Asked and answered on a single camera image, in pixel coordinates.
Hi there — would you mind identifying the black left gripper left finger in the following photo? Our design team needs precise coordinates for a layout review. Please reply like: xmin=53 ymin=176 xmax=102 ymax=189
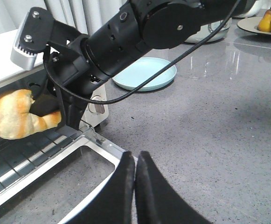
xmin=66 ymin=152 xmax=135 ymax=224

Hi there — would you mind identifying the light blue round plate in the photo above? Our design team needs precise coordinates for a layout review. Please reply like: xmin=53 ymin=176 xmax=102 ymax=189
xmin=112 ymin=57 xmax=177 ymax=92

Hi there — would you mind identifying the golden croissant bread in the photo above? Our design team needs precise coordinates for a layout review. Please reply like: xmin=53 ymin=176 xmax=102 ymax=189
xmin=0 ymin=89 xmax=61 ymax=140

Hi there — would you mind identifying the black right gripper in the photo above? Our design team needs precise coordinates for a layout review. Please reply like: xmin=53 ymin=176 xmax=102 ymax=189
xmin=30 ymin=35 xmax=108 ymax=130

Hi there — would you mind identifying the black camera cable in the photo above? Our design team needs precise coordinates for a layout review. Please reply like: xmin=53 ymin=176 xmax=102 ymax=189
xmin=43 ymin=0 xmax=242 ymax=126

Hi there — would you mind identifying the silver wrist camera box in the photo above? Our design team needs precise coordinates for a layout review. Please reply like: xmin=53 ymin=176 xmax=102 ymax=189
xmin=10 ymin=7 xmax=56 ymax=71

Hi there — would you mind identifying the yellow pear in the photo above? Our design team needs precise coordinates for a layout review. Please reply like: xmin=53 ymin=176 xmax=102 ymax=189
xmin=257 ymin=7 xmax=271 ymax=33

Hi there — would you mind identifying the glass oven door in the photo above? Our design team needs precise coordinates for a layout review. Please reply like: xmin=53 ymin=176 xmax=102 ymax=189
xmin=0 ymin=129 xmax=123 ymax=224

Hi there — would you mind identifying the metal wire oven rack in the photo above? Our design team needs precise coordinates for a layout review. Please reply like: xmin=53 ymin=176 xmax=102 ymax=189
xmin=0 ymin=129 xmax=82 ymax=192

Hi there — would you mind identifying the beige fruit plate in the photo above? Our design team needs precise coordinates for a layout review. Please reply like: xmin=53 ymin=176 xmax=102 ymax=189
xmin=237 ymin=17 xmax=271 ymax=35

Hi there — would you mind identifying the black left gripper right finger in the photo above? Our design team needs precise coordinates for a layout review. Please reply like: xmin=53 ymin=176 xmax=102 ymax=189
xmin=135 ymin=151 xmax=210 ymax=224

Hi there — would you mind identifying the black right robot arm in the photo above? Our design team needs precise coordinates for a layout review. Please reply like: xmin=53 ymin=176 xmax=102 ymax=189
xmin=30 ymin=0 xmax=254 ymax=129

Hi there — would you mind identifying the lower white oven knob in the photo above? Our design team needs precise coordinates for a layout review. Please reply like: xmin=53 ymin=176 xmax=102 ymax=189
xmin=88 ymin=96 xmax=105 ymax=114

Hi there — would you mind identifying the white Toshiba toaster oven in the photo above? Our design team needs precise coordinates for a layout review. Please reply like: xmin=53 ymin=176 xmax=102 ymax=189
xmin=0 ymin=29 xmax=110 ymax=224

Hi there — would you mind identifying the pale grey curtain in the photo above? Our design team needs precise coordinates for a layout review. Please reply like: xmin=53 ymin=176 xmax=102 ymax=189
xmin=44 ymin=0 xmax=126 ymax=35

